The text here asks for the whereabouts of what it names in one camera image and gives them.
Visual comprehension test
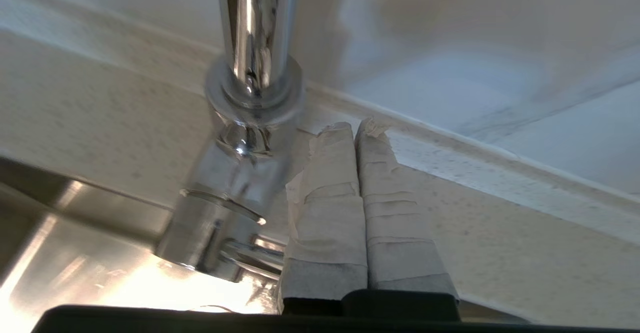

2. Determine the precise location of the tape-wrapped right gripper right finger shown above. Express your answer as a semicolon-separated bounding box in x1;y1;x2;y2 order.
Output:
354;117;459;296

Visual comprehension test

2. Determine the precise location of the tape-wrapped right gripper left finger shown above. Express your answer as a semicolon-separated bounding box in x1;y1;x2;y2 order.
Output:
276;121;370;315

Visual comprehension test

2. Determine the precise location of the stainless steel sink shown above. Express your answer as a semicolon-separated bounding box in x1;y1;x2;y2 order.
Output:
0;155;286;320

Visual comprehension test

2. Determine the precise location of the chrome gooseneck faucet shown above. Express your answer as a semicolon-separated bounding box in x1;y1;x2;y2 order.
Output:
152;0;307;285

